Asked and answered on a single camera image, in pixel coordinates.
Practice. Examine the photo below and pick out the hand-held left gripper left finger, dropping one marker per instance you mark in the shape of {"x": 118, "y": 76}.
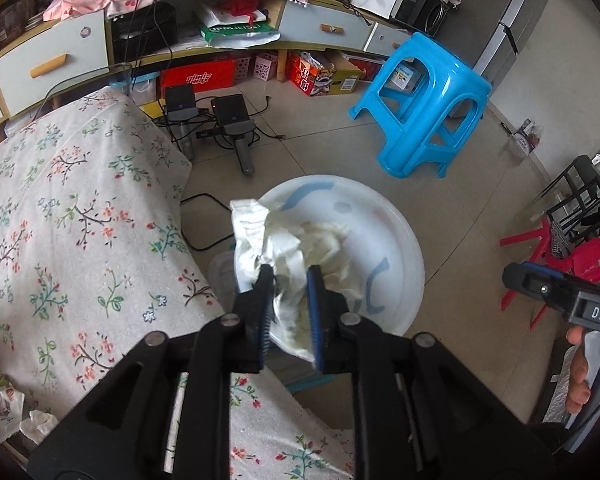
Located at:
{"x": 265, "y": 320}

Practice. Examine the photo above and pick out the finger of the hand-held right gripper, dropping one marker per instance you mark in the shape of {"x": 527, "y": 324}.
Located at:
{"x": 535, "y": 282}

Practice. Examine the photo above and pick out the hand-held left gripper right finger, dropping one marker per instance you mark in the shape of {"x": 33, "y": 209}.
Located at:
{"x": 314, "y": 320}

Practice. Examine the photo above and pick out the white tissue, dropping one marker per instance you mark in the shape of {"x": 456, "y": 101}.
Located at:
{"x": 260, "y": 240}

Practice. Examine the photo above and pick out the white plastic basin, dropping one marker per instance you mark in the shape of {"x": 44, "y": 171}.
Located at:
{"x": 385, "y": 240}

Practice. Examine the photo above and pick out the person's right hand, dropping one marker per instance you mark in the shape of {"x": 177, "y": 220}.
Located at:
{"x": 578, "y": 370}

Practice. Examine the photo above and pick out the checkered cloth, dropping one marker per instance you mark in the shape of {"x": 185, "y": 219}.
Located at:
{"x": 560, "y": 240}

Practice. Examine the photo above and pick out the red plastic stool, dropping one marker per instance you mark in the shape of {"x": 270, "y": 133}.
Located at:
{"x": 587, "y": 262}

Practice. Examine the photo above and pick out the tissues in basin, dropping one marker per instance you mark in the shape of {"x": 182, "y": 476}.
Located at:
{"x": 337, "y": 260}

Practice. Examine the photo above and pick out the small printed packet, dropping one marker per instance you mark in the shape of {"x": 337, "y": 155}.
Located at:
{"x": 527, "y": 137}

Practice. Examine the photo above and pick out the floral tablecloth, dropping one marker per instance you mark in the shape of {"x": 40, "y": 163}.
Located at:
{"x": 80, "y": 220}

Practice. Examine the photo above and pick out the blue plastic stool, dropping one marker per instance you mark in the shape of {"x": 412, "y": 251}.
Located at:
{"x": 425, "y": 85}

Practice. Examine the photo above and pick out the cardboard box of snacks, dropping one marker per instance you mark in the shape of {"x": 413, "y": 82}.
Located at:
{"x": 312, "y": 75}

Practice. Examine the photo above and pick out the grey refrigerator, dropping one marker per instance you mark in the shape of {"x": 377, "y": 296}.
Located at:
{"x": 515, "y": 35}

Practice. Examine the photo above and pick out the small crumpled tissue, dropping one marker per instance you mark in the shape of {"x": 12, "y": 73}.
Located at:
{"x": 39, "y": 425}

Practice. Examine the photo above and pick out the pink plastic basket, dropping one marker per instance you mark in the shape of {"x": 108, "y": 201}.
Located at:
{"x": 265, "y": 66}
{"x": 243, "y": 67}

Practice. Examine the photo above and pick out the long red box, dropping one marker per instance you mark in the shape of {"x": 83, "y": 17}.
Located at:
{"x": 197, "y": 75}

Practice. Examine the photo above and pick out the wooden cabinet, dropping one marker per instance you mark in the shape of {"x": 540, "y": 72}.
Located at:
{"x": 130, "y": 65}

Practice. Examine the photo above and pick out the green and white bag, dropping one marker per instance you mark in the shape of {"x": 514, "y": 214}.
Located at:
{"x": 240, "y": 32}

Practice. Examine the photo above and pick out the black speaker box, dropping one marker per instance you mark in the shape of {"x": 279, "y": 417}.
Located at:
{"x": 422, "y": 7}

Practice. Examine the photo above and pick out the black electronic box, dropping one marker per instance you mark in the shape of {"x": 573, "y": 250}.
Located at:
{"x": 145, "y": 30}

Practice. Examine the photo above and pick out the white drawer with round mark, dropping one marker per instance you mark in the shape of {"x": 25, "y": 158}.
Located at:
{"x": 50, "y": 65}

